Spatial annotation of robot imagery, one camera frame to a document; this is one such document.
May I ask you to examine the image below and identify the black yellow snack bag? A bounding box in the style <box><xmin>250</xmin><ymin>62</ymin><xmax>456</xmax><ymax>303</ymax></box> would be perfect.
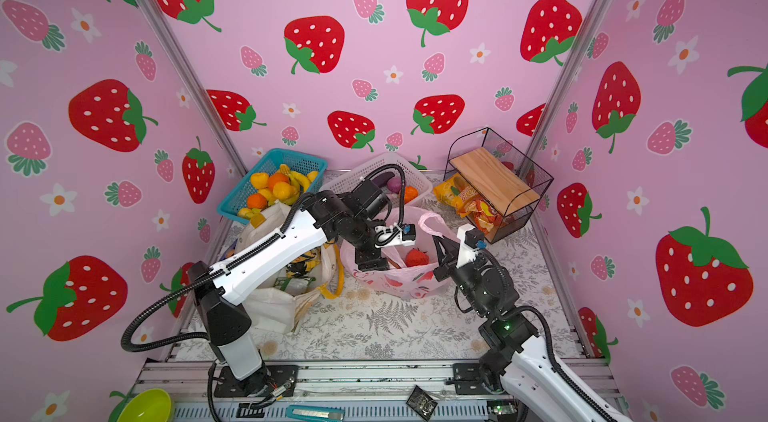
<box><xmin>286</xmin><ymin>248</ymin><xmax>322</xmax><ymax>278</ymax></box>

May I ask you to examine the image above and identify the red tomato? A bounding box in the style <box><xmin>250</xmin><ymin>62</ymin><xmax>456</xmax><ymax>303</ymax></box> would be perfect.
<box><xmin>404</xmin><ymin>249</ymin><xmax>431</xmax><ymax>267</ymax></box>

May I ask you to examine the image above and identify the pink plastic grocery bag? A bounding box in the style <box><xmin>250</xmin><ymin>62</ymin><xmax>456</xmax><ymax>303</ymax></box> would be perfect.
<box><xmin>340</xmin><ymin>205</ymin><xmax>457</xmax><ymax>299</ymax></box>

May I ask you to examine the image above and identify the green plastic bowl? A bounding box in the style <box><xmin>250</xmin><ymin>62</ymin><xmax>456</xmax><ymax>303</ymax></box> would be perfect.
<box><xmin>116</xmin><ymin>388</ymin><xmax>174</xmax><ymax>422</ymax></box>

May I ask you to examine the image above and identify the black wire mesh shelf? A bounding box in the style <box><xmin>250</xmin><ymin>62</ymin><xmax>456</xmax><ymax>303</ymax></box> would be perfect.
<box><xmin>441</xmin><ymin>127</ymin><xmax>553</xmax><ymax>243</ymax></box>

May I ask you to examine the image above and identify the green Fox's candy bag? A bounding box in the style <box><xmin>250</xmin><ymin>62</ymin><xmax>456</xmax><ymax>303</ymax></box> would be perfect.
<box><xmin>274</xmin><ymin>277</ymin><xmax>315</xmax><ymax>296</ymax></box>

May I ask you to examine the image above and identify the yellow banana bunch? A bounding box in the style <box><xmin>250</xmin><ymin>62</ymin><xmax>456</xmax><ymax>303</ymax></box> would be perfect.
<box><xmin>279</xmin><ymin>164</ymin><xmax>319</xmax><ymax>205</ymax></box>

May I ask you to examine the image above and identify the small purple onion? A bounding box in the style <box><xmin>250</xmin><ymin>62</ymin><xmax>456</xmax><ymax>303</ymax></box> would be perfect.
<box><xmin>387</xmin><ymin>176</ymin><xmax>403</xmax><ymax>194</ymax></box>

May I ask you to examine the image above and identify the teal plastic basket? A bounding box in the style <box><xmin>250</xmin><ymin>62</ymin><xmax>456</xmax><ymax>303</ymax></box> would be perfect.
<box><xmin>217</xmin><ymin>149</ymin><xmax>328</xmax><ymax>226</ymax></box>

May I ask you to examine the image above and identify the orange fruit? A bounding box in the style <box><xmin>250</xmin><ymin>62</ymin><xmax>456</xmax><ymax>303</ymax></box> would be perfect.
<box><xmin>267</xmin><ymin>172</ymin><xmax>290</xmax><ymax>190</ymax></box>

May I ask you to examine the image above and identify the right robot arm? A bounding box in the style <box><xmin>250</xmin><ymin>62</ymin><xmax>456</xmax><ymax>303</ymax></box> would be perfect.
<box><xmin>432</xmin><ymin>224</ymin><xmax>629</xmax><ymax>421</ymax></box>

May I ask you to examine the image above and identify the teal utility knife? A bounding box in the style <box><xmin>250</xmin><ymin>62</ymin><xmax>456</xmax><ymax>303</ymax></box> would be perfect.
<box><xmin>285</xmin><ymin>405</ymin><xmax>345</xmax><ymax>422</ymax></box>

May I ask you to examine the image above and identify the small tangerine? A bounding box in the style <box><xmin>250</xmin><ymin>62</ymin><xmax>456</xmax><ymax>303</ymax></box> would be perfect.
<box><xmin>246</xmin><ymin>193</ymin><xmax>269</xmax><ymax>210</ymax></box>

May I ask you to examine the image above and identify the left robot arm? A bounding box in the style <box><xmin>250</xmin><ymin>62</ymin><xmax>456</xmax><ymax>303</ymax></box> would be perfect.
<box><xmin>121</xmin><ymin>178</ymin><xmax>416</xmax><ymax>386</ymax></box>

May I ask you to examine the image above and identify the orange pumpkin toy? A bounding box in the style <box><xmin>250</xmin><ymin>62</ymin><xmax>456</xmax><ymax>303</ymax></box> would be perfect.
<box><xmin>403</xmin><ymin>185</ymin><xmax>420</xmax><ymax>203</ymax></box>

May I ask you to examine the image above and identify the black electronic module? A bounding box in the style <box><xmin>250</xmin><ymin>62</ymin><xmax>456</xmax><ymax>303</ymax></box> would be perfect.
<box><xmin>406</xmin><ymin>386</ymin><xmax>438</xmax><ymax>422</ymax></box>

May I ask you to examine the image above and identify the red chips bag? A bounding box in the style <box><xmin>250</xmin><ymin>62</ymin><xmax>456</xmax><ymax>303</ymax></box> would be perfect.
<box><xmin>463</xmin><ymin>196</ymin><xmax>504</xmax><ymax>239</ymax></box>

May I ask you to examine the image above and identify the yellow pear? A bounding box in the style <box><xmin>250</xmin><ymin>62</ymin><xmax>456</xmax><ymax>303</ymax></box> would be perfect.
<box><xmin>271</xmin><ymin>181</ymin><xmax>297</xmax><ymax>201</ymax></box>

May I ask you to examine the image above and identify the white plastic basket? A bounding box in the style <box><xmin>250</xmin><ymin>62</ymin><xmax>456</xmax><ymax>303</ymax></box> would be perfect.
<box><xmin>320</xmin><ymin>152</ymin><xmax>433</xmax><ymax>205</ymax></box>

